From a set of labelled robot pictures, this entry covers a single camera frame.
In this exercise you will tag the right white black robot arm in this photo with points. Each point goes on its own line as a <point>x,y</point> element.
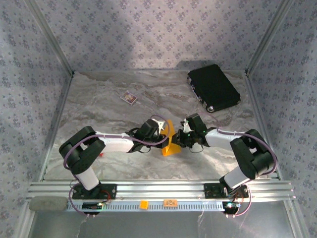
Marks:
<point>218,137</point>

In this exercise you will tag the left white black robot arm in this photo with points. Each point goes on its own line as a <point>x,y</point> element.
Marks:
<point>86,178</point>

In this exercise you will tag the orange square sticker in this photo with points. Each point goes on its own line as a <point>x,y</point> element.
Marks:
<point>144,205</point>

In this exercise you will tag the small picture card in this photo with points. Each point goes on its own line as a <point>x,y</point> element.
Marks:
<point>128,97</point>

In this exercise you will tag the orange printed label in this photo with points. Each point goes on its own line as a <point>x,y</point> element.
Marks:
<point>170,202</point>

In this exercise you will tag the black hard case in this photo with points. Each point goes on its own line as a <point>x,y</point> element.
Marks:
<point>214,86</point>

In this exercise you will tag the grey foam block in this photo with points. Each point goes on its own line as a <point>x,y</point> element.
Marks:
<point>48,203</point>

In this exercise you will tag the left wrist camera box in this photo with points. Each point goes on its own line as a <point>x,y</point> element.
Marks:
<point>148,129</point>

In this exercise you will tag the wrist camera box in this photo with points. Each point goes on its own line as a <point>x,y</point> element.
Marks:
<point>148,129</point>
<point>195,122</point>

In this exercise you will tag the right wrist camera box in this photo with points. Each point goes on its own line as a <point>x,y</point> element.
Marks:
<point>195,122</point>

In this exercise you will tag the wide aluminium mounting rail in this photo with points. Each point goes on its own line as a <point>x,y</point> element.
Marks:
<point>161,189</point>

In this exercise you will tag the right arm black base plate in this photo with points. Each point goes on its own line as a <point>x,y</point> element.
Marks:
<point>213,191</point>

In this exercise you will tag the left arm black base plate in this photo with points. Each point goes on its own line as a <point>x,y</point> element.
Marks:
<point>111,191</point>

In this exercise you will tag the aluminium frame post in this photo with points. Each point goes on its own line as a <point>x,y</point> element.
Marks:
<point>267,37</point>
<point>51,37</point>

